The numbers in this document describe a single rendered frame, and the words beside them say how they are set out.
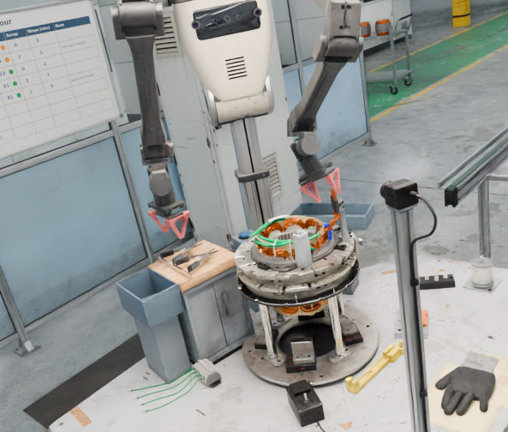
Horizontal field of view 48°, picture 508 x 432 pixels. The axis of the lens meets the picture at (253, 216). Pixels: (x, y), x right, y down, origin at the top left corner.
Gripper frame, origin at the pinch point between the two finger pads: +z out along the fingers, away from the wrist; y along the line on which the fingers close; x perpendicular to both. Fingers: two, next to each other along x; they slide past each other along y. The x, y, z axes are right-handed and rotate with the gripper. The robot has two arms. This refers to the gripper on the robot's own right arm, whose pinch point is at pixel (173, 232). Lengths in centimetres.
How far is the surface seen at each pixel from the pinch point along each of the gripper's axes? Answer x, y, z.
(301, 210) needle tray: 47.0, 2.1, 11.2
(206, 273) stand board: -0.3, 13.4, 9.2
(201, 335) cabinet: -5.4, 12.3, 26.7
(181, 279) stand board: -6.6, 10.9, 8.7
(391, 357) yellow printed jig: 26, 52, 35
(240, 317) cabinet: 7.9, 12.8, 27.9
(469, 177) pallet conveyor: 158, -5, 40
